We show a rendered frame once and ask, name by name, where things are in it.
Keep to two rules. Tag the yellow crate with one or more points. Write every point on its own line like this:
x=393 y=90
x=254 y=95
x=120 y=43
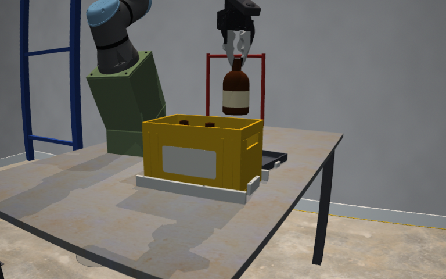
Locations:
x=228 y=155

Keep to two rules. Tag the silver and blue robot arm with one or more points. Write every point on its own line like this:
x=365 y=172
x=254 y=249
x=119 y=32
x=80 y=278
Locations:
x=108 y=20

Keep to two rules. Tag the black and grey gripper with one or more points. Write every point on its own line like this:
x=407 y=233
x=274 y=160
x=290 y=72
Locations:
x=229 y=20

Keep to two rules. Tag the brown glass bottle with beige label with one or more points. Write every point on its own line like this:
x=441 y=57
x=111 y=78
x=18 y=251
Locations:
x=236 y=91

